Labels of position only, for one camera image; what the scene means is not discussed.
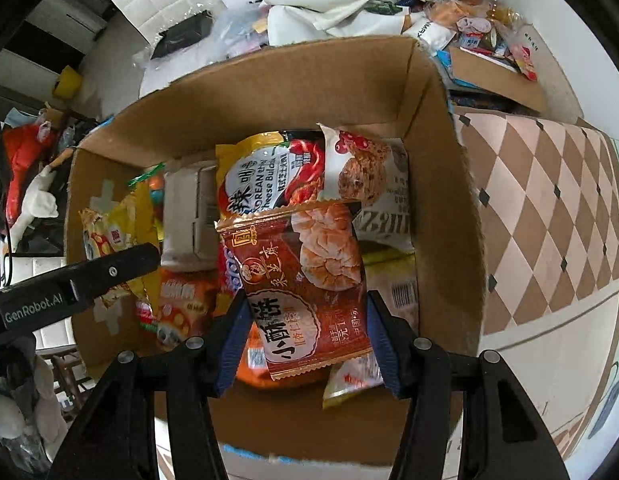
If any red pastry snack packet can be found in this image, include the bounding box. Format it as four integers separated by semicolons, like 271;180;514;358
218;200;371;380

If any yellow box on floor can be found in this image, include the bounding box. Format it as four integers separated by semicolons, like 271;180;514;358
52;65;83;101

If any yellow panda snack bag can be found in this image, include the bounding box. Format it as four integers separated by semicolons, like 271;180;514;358
80;180;161;312

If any orange snack packet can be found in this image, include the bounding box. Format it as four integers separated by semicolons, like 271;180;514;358
236;323;330;391

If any white cookie snack bag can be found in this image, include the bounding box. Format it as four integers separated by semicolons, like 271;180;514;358
319;125;413;254

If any yellow red noodle packet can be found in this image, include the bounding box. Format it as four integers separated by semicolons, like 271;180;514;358
215;130;326;219

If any red bag on floor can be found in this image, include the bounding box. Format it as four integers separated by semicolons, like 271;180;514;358
3;122;55;226

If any pile of snack packets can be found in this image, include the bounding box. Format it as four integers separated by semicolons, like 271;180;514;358
418;0;537;81

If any black bag on chair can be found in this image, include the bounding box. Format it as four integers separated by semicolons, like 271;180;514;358
151;10;213;60

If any small white snack packet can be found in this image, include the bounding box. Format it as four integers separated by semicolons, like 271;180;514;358
323;255;419;408

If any small cardboard box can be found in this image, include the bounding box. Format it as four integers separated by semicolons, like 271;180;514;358
448;47;547;113

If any green fruit candy bag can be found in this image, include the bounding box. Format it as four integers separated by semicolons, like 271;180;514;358
127;162;165;207

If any orange panda snack bag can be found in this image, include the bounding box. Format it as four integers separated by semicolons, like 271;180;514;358
157;269;218;351

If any brown cardboard box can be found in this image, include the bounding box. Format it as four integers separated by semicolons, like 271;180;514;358
64;36;486;466

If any white cloth bag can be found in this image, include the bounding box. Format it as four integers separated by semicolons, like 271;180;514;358
261;0;413;47

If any white paper carton pack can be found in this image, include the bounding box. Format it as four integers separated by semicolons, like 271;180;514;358
161;160;220;272

